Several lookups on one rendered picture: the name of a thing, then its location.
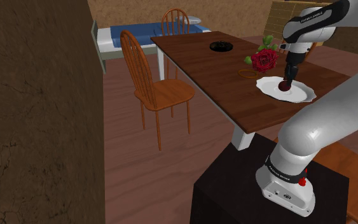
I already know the dark red round fruit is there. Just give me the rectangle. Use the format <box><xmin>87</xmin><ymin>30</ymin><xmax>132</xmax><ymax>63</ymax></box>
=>
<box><xmin>278</xmin><ymin>80</ymin><xmax>292</xmax><ymax>92</ymax></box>

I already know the red rose with leaves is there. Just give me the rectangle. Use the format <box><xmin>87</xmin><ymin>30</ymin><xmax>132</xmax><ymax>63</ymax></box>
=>
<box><xmin>244</xmin><ymin>34</ymin><xmax>280</xmax><ymax>74</ymax></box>

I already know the white scalloped plate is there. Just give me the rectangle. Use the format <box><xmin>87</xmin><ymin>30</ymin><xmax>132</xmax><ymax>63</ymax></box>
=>
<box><xmin>256</xmin><ymin>76</ymin><xmax>317</xmax><ymax>104</ymax></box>

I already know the tan chest of drawers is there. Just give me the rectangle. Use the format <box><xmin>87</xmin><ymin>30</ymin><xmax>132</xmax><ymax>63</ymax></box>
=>
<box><xmin>263</xmin><ymin>1</ymin><xmax>333</xmax><ymax>41</ymax></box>

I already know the black round bowl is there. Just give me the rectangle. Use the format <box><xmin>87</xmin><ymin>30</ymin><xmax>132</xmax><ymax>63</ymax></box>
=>
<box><xmin>209</xmin><ymin>40</ymin><xmax>234</xmax><ymax>52</ymax></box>

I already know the brown table with white legs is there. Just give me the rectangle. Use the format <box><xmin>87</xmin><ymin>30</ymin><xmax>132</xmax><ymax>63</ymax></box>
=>
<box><xmin>149</xmin><ymin>31</ymin><xmax>352</xmax><ymax>151</ymax></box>

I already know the wooden spindle-back chair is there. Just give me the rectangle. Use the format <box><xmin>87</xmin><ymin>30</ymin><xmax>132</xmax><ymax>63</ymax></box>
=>
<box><xmin>161</xmin><ymin>8</ymin><xmax>191</xmax><ymax>80</ymax></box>
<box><xmin>120</xmin><ymin>29</ymin><xmax>196</xmax><ymax>152</ymax></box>

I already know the black robot stand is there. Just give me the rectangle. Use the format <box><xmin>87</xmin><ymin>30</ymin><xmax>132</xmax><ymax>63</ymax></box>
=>
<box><xmin>189</xmin><ymin>133</ymin><xmax>350</xmax><ymax>224</ymax></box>

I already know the white bed with blue mattress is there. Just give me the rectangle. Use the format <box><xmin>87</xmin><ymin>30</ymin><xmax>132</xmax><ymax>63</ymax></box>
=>
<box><xmin>95</xmin><ymin>16</ymin><xmax>212</xmax><ymax>62</ymax></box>

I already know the orange ring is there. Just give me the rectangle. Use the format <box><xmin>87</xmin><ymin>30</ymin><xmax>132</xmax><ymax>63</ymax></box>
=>
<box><xmin>238</xmin><ymin>69</ymin><xmax>259</xmax><ymax>79</ymax></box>

